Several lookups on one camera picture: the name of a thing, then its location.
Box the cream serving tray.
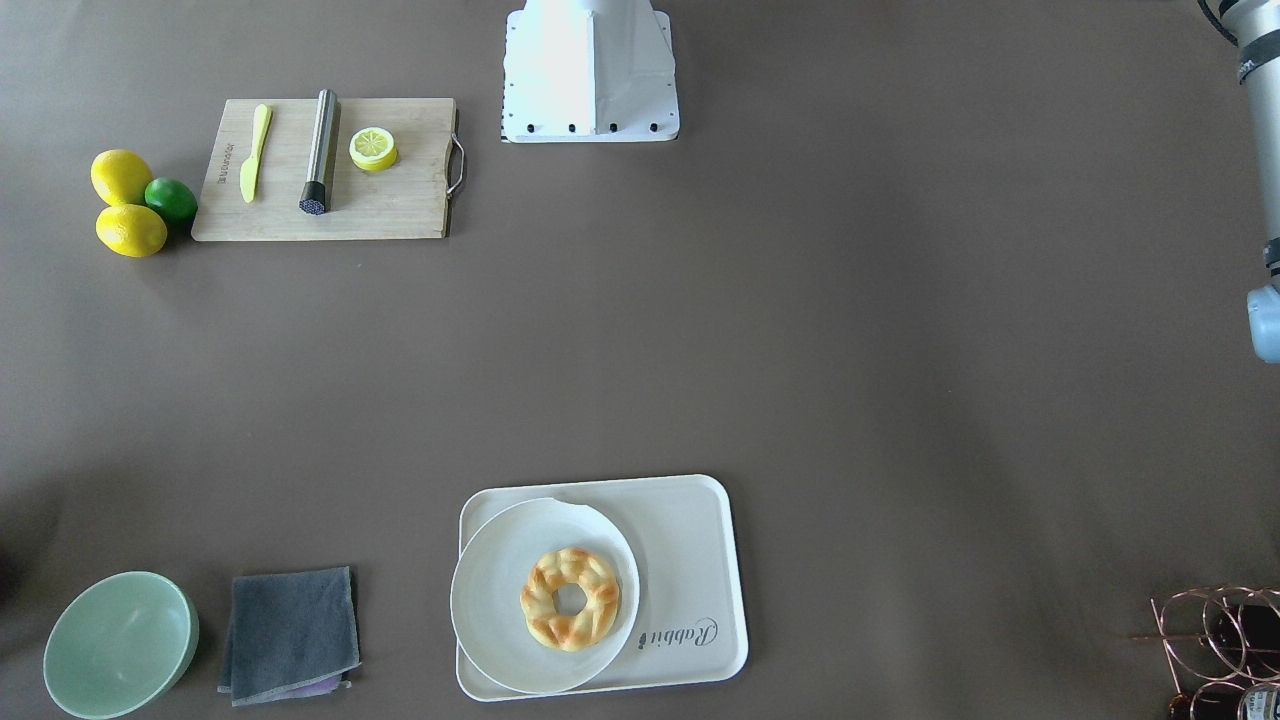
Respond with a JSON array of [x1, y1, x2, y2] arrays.
[[456, 474, 748, 702]]

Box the lower yellow lemon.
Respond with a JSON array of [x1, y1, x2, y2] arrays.
[[95, 204, 168, 258]]

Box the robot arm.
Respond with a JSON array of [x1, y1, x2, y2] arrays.
[[1198, 1, 1279, 364]]

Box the green ceramic bowl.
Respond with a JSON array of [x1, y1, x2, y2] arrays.
[[44, 571, 200, 719]]

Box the grey folded cloth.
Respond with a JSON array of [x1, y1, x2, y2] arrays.
[[218, 566, 361, 707]]

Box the yellow plastic knife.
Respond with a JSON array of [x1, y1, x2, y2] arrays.
[[239, 102, 273, 204]]

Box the lemon half slice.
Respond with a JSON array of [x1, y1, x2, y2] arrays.
[[348, 126, 399, 172]]

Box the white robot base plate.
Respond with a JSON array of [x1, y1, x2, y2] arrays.
[[500, 1, 681, 143]]

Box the white round plate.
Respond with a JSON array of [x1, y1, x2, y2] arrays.
[[451, 498, 640, 694]]

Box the upper yellow lemon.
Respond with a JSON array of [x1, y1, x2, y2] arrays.
[[90, 149, 154, 206]]

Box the steel muddler black tip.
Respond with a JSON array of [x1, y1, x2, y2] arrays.
[[298, 88, 339, 217]]

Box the copper wire bottle rack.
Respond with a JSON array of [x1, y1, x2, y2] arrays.
[[1130, 585, 1279, 719]]

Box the green lime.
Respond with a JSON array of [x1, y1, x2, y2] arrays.
[[143, 177, 198, 225]]

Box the braided ring donut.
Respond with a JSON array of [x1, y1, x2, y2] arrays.
[[520, 547, 622, 653]]

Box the yellow lemon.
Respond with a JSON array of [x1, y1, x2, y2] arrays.
[[95, 204, 168, 258], [90, 149, 154, 206]]

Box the bamboo cutting board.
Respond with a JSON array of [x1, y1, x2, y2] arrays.
[[191, 97, 457, 242]]

